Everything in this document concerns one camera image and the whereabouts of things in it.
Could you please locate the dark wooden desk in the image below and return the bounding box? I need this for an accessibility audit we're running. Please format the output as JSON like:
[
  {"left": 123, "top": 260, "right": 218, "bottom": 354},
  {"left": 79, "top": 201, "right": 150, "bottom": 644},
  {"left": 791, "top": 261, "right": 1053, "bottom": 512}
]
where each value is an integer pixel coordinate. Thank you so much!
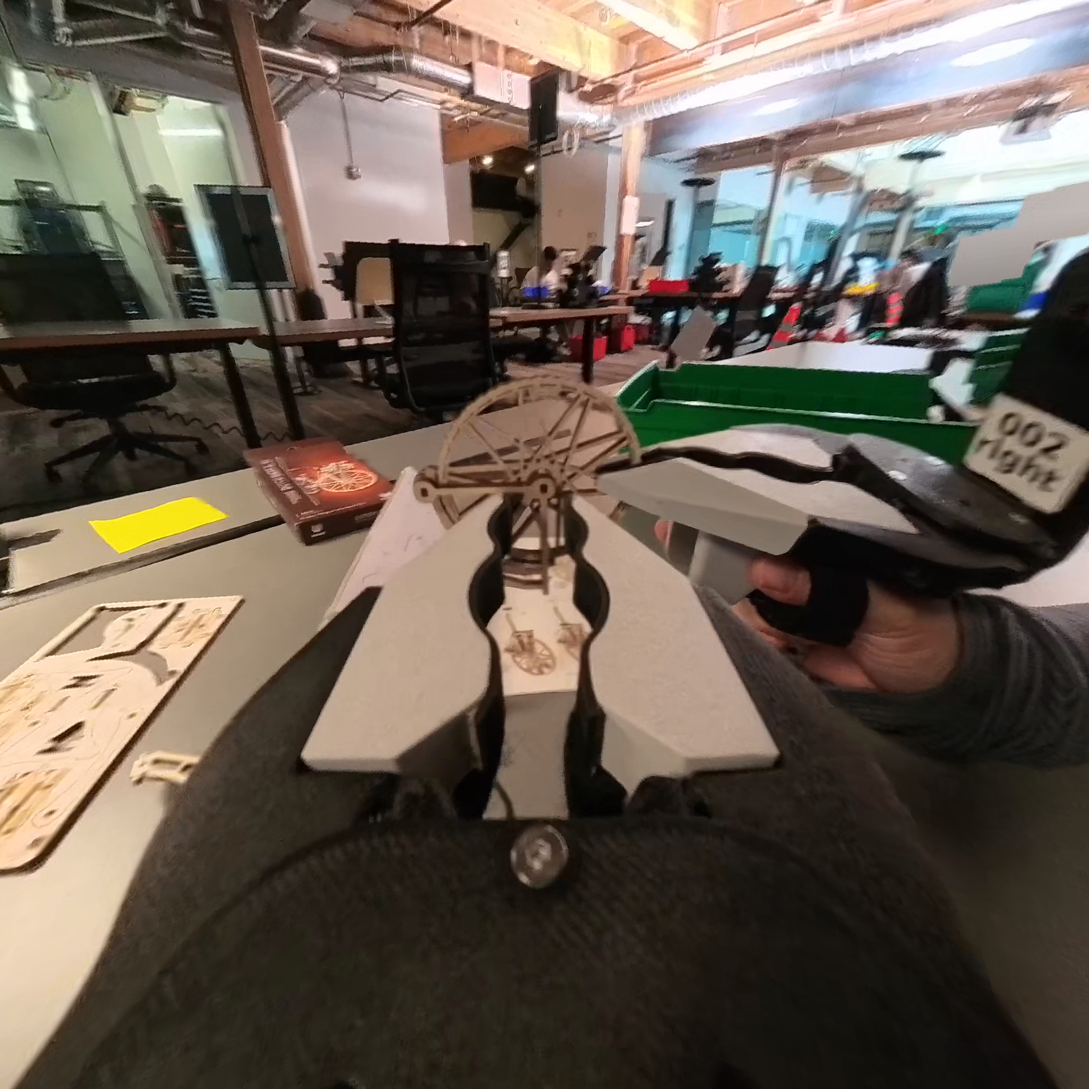
[{"left": 0, "top": 318, "right": 267, "bottom": 449}]

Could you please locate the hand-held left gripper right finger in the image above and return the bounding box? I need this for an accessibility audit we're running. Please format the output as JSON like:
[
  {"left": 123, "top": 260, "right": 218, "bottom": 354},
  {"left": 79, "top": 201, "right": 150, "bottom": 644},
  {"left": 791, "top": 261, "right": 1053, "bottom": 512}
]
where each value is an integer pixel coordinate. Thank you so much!
[{"left": 565, "top": 493, "right": 783, "bottom": 778}]

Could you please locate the black mesh office chair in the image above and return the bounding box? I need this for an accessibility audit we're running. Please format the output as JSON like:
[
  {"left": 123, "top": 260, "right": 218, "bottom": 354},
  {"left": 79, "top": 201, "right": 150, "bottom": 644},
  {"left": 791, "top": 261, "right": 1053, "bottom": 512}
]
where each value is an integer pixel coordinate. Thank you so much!
[{"left": 378, "top": 240, "right": 513, "bottom": 423}]

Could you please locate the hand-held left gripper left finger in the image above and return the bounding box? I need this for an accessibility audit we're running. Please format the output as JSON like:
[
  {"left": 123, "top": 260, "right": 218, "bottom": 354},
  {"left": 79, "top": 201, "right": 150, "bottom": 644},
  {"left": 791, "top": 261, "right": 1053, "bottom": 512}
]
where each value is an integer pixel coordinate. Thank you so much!
[{"left": 300, "top": 493, "right": 505, "bottom": 775}]

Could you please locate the dark storage shelf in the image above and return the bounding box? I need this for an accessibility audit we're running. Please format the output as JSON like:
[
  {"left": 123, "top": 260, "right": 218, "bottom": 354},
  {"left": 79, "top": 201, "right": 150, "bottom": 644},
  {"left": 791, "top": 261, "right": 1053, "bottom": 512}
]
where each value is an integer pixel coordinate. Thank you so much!
[{"left": 143, "top": 191, "right": 214, "bottom": 320}]

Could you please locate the brown model kit box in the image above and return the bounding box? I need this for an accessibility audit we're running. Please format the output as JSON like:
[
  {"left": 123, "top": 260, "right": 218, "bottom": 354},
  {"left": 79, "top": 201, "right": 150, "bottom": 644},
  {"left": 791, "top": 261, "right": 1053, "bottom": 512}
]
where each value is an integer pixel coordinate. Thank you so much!
[{"left": 243, "top": 437, "right": 395, "bottom": 546}]

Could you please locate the yellow paper sheet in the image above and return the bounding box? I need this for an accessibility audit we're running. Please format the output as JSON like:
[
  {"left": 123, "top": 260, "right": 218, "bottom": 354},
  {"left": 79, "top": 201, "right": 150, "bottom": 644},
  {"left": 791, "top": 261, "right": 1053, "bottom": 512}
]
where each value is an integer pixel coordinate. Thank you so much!
[{"left": 88, "top": 497, "right": 230, "bottom": 555}]

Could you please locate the wooden laser-cut parts sheet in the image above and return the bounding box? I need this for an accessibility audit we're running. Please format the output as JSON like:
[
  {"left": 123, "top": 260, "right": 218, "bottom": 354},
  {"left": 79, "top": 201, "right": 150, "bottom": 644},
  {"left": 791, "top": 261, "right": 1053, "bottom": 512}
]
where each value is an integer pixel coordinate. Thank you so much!
[{"left": 0, "top": 596, "right": 246, "bottom": 875}]

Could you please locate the monitor on stand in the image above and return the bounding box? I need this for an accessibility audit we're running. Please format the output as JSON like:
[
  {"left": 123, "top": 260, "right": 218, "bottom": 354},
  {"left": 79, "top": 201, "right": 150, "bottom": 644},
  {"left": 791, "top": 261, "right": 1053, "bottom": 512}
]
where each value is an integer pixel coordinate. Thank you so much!
[{"left": 195, "top": 184, "right": 296, "bottom": 291}]

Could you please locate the black ceiling speaker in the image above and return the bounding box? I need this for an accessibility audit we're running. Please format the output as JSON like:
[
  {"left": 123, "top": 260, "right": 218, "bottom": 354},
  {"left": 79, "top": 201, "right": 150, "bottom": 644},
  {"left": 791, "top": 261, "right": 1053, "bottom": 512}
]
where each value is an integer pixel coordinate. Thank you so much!
[{"left": 528, "top": 71, "right": 562, "bottom": 146}]

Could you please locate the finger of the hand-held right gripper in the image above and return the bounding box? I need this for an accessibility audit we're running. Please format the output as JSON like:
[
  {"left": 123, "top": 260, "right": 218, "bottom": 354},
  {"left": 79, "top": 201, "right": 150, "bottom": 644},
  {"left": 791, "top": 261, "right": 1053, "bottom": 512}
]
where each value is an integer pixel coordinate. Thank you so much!
[
  {"left": 596, "top": 458, "right": 922, "bottom": 556},
  {"left": 640, "top": 423, "right": 854, "bottom": 471}
]

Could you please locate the black swivel office chair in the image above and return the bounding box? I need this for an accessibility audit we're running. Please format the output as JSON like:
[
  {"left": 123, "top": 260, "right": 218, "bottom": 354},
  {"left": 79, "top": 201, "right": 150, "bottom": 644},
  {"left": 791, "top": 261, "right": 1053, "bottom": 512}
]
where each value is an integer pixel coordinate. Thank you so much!
[{"left": 0, "top": 250, "right": 210, "bottom": 483}]

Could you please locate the white instruction booklet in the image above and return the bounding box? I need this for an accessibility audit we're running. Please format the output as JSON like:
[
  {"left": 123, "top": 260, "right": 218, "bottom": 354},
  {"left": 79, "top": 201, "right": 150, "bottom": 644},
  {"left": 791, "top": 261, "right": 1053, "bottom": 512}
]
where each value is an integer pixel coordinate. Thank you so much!
[{"left": 323, "top": 489, "right": 615, "bottom": 683}]

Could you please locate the person's right hand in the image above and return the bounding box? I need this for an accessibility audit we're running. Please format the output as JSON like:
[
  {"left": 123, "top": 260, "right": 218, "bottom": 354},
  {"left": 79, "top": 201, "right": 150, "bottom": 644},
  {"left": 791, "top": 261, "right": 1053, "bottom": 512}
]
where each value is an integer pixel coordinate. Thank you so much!
[{"left": 733, "top": 562, "right": 964, "bottom": 692}]

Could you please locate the wooden spoked wheel assembly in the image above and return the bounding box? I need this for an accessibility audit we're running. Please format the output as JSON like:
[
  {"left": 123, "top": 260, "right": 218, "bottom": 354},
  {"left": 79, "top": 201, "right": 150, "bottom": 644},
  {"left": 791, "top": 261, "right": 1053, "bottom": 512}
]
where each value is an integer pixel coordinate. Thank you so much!
[{"left": 412, "top": 377, "right": 641, "bottom": 597}]

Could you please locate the wooden bicycle frame model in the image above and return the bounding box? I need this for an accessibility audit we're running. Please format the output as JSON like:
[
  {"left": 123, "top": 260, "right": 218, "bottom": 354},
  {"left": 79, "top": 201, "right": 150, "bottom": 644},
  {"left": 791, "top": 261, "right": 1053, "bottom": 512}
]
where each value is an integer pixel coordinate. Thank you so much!
[{"left": 129, "top": 749, "right": 202, "bottom": 786}]

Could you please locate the green plastic bin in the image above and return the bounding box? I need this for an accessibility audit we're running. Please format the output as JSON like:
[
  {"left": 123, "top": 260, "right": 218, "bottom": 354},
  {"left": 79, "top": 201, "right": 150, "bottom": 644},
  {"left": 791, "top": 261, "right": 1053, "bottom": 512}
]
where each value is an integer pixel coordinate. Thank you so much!
[{"left": 614, "top": 361, "right": 981, "bottom": 466}]

